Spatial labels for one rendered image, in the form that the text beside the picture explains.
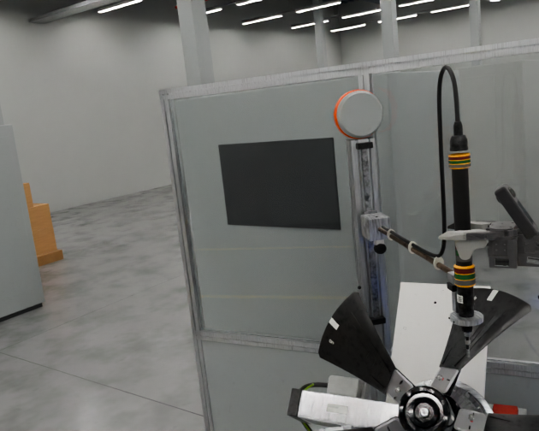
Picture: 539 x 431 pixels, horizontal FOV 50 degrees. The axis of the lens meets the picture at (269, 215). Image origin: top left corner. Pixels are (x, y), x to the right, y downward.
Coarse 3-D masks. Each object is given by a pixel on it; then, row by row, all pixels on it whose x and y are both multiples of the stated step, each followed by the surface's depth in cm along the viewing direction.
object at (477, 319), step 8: (448, 272) 129; (448, 280) 129; (448, 288) 128; (456, 288) 126; (456, 296) 127; (456, 304) 127; (456, 312) 127; (480, 312) 126; (456, 320) 124; (464, 320) 123; (472, 320) 123; (480, 320) 123
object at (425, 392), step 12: (408, 396) 133; (420, 396) 132; (432, 396) 131; (444, 396) 130; (408, 408) 132; (432, 408) 130; (444, 408) 128; (456, 408) 137; (408, 420) 131; (420, 420) 130; (432, 420) 128; (444, 420) 127
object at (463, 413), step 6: (462, 414) 133; (468, 414) 133; (474, 414) 133; (480, 414) 133; (456, 420) 131; (462, 420) 131; (468, 420) 131; (474, 420) 131; (480, 420) 131; (456, 426) 128; (462, 426) 129; (468, 426) 129; (474, 426) 129; (480, 426) 128
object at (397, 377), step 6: (396, 372) 140; (396, 378) 140; (402, 378) 138; (390, 384) 143; (396, 384) 141; (402, 384) 139; (408, 384) 137; (390, 390) 143; (402, 390) 140; (390, 396) 144; (396, 402) 142
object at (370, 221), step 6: (372, 210) 189; (360, 216) 188; (366, 216) 184; (372, 216) 183; (378, 216) 182; (384, 216) 181; (366, 222) 182; (372, 222) 180; (378, 222) 180; (384, 222) 180; (366, 228) 183; (372, 228) 180; (390, 228) 181; (366, 234) 184; (372, 234) 180; (378, 234) 181; (384, 234) 181; (372, 240) 181
